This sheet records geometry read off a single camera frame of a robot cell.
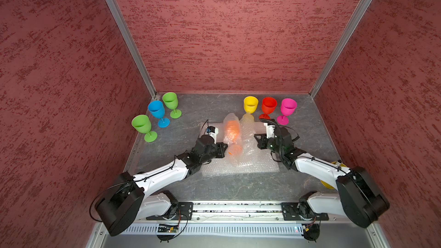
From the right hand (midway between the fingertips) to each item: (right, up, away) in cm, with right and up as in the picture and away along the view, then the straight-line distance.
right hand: (253, 138), depth 87 cm
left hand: (-13, -4, -5) cm, 15 cm away
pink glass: (+23, +17, +12) cm, 31 cm away
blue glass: (-53, +15, +5) cm, 55 cm away
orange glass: (-11, +2, -2) cm, 12 cm away
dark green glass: (-47, +21, +11) cm, 52 cm away
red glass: (+10, +18, +8) cm, 22 cm away
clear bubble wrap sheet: (0, -10, -8) cm, 13 cm away
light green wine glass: (-58, +8, -1) cm, 59 cm away
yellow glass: (0, +18, +11) cm, 22 cm away
